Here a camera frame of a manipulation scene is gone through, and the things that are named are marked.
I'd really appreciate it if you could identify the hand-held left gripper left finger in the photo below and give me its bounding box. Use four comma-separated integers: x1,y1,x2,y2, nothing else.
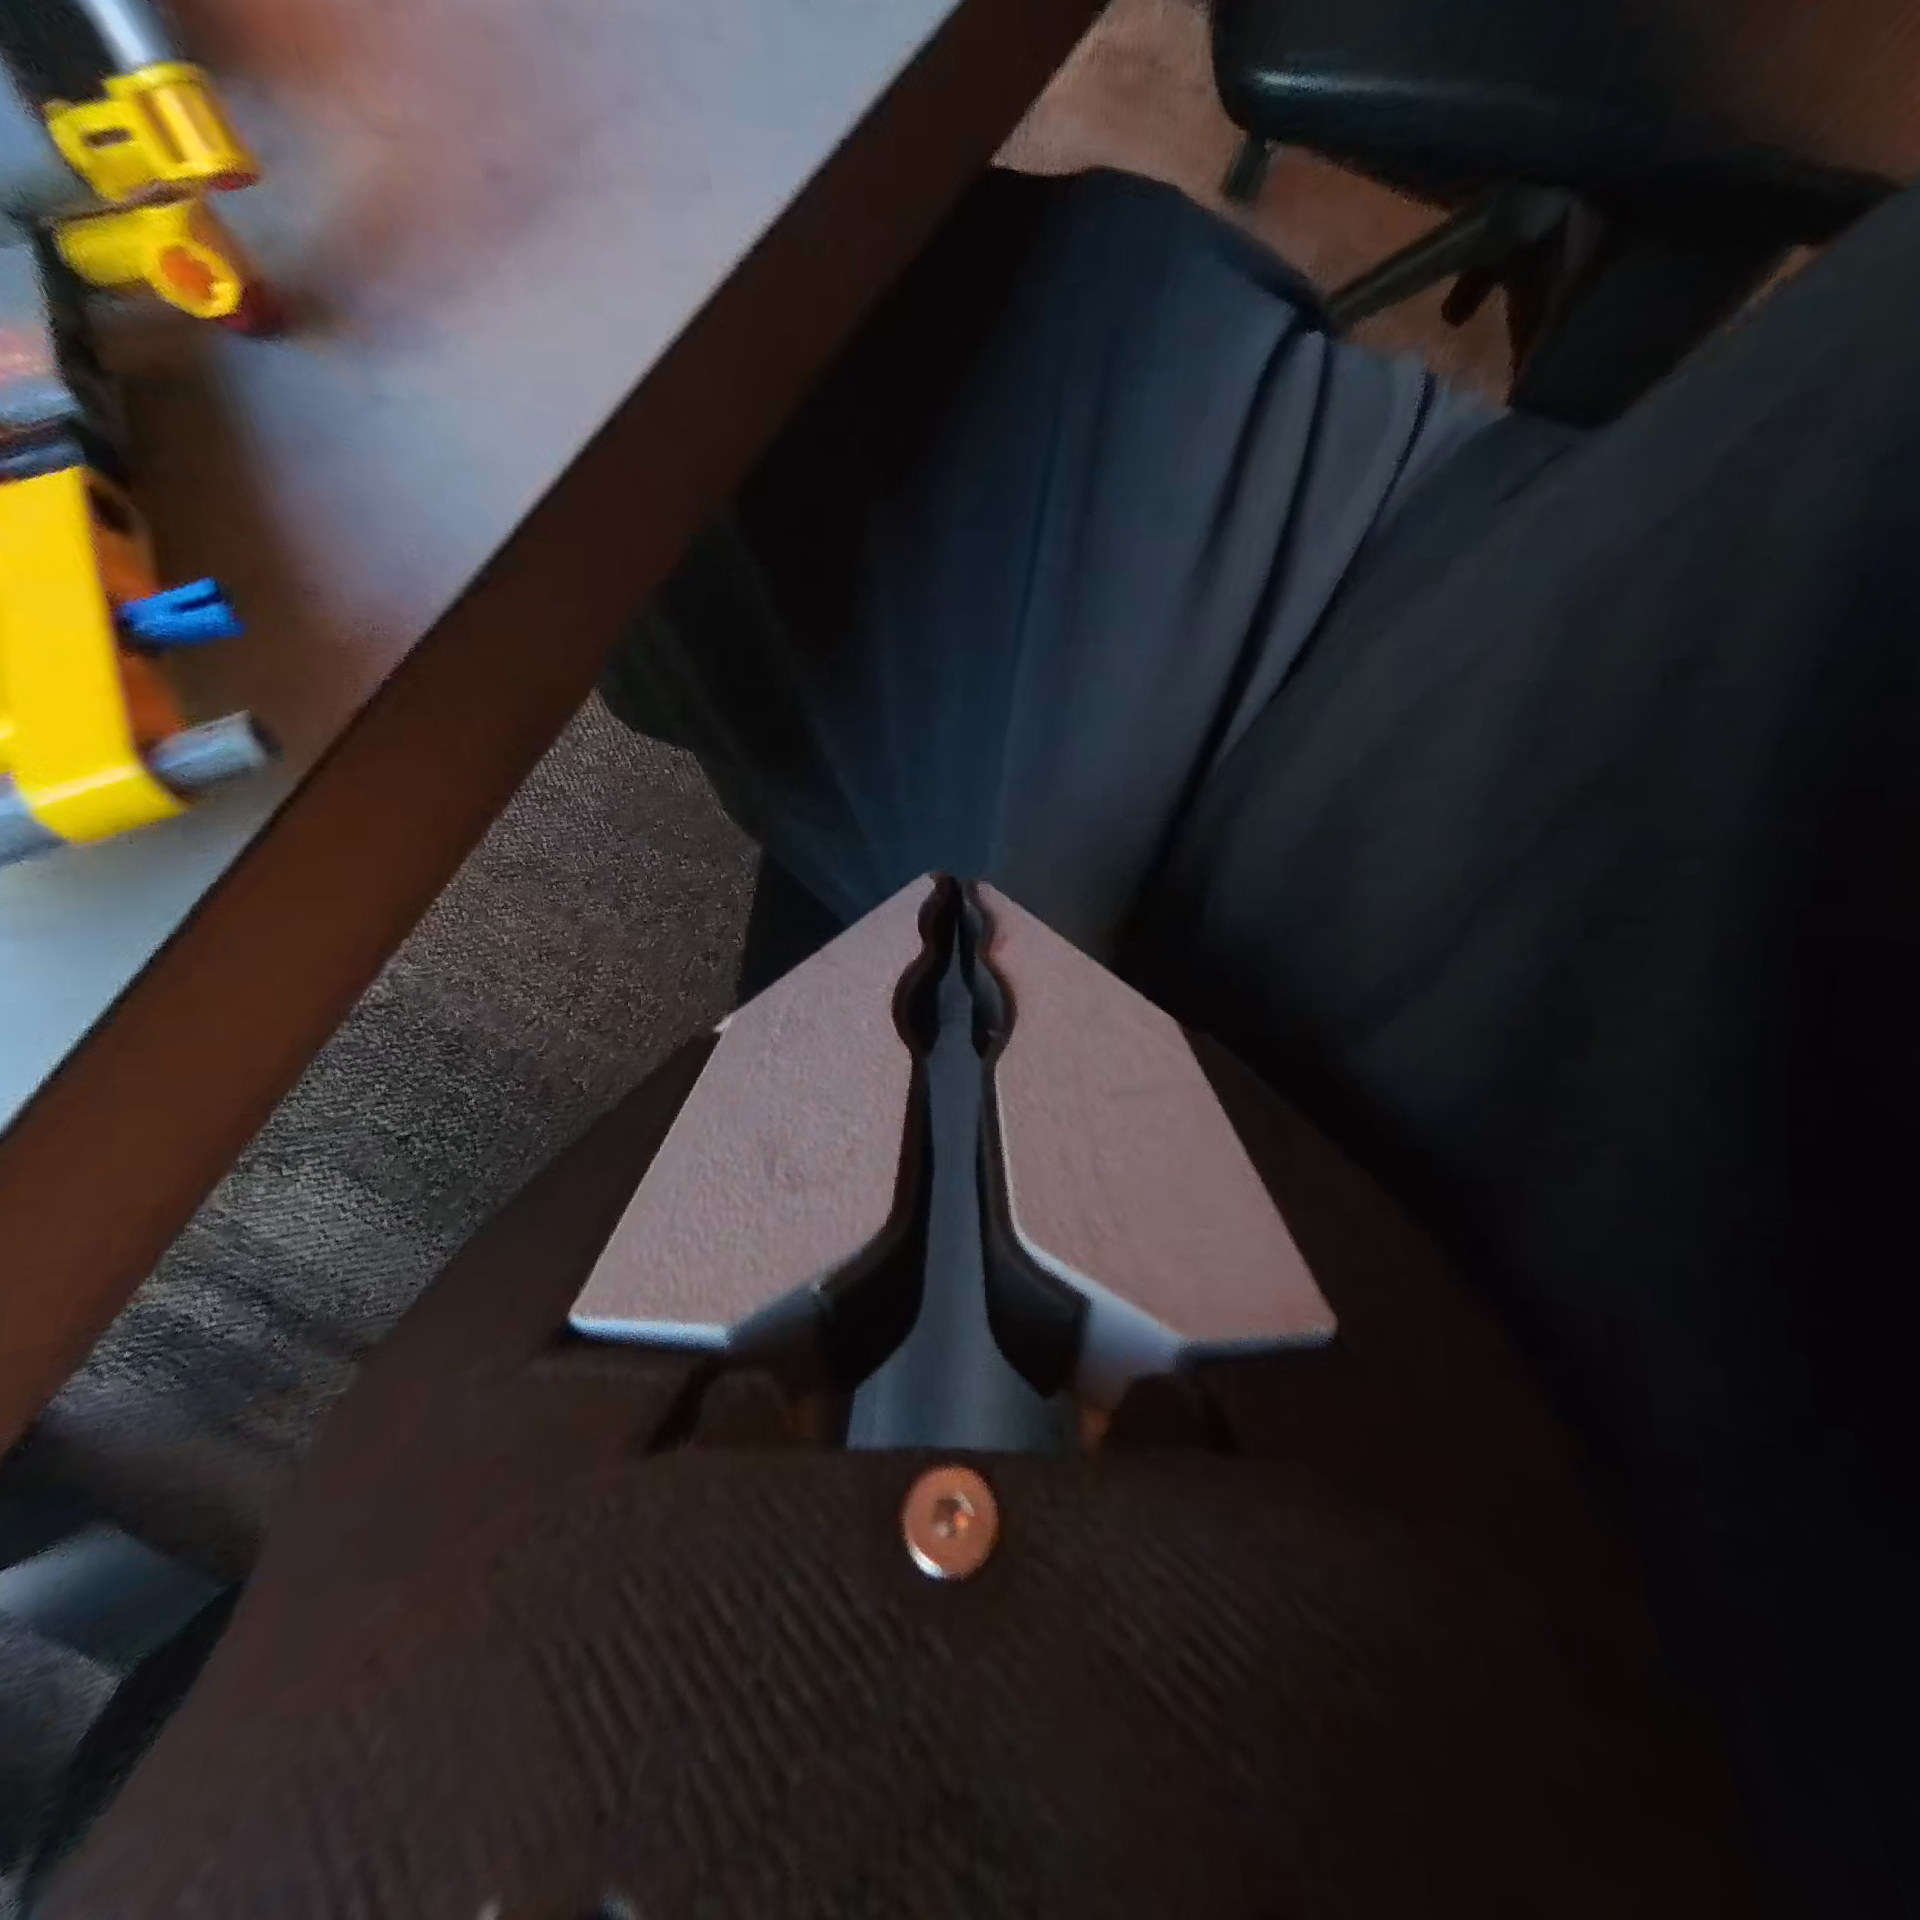
567,875,962,1390

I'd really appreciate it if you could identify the yellow black toy vehicle model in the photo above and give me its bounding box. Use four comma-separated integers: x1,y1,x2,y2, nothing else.
0,0,289,871

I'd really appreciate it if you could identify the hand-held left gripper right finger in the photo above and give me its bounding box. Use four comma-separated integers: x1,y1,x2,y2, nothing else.
956,878,1338,1414

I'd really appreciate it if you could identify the person's dark clothed body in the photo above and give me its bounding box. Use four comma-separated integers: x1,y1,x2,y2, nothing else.
601,164,1920,1920

